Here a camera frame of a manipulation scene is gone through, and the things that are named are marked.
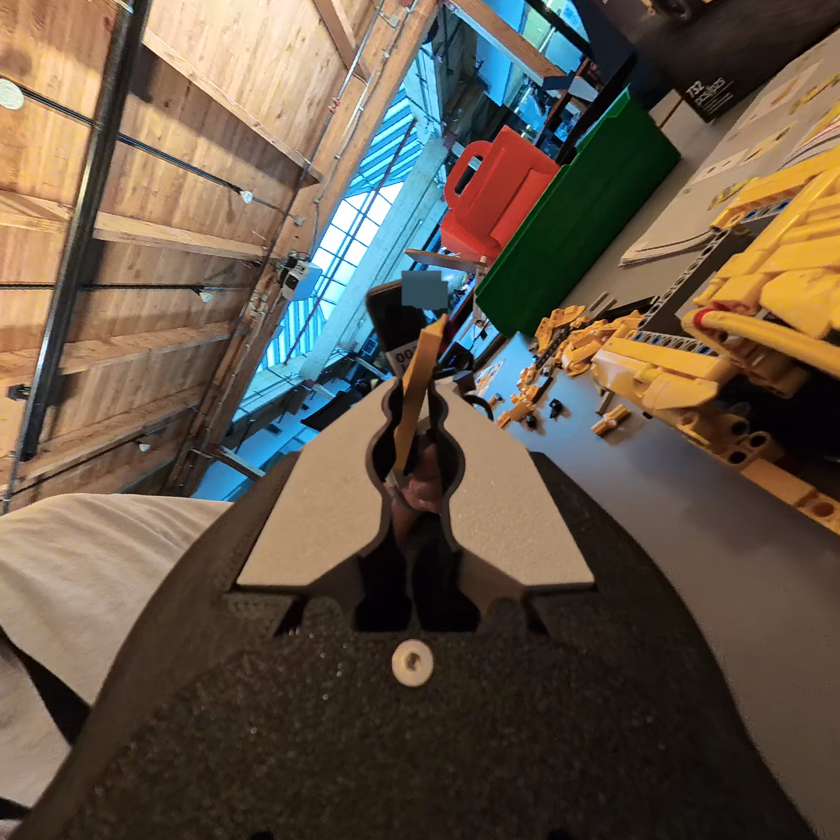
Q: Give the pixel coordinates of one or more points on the black ceiling rail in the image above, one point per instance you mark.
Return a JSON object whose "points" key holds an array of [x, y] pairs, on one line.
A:
{"points": [[92, 197]]}

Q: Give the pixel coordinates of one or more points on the yellow toy car model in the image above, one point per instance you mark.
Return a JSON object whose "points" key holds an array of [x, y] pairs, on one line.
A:
{"points": [[774, 289]]}

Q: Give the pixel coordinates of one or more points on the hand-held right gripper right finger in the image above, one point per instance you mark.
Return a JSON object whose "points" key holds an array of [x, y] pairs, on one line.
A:
{"points": [[525, 525]]}

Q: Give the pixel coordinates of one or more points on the green plastic bin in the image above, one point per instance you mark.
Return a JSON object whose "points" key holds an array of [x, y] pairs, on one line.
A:
{"points": [[577, 229]]}

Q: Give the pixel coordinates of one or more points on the pile of yellow bricks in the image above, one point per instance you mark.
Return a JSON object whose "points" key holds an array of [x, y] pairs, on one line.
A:
{"points": [[571, 341]]}

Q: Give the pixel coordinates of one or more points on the toy car set box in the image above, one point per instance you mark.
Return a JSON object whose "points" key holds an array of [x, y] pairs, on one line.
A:
{"points": [[689, 52]]}

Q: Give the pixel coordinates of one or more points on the person's left hand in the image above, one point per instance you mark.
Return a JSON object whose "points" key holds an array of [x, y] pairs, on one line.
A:
{"points": [[423, 485]]}

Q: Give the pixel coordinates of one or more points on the open instruction booklet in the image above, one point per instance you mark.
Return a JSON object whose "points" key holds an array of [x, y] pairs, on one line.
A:
{"points": [[741, 151]]}

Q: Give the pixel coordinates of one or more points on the long yellow beam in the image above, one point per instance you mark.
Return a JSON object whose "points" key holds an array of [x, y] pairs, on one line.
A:
{"points": [[417, 394]]}

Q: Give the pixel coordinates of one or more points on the red plastic bin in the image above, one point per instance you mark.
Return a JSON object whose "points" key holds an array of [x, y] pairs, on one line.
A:
{"points": [[499, 197]]}

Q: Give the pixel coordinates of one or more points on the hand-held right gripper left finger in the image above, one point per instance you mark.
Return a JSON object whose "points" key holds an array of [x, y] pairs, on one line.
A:
{"points": [[308, 525]]}

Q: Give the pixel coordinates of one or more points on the grey desk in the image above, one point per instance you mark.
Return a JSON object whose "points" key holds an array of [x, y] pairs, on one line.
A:
{"points": [[656, 558]]}

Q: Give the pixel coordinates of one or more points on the small black curved brick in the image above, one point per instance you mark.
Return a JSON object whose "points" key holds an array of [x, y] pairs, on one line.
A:
{"points": [[556, 407]]}

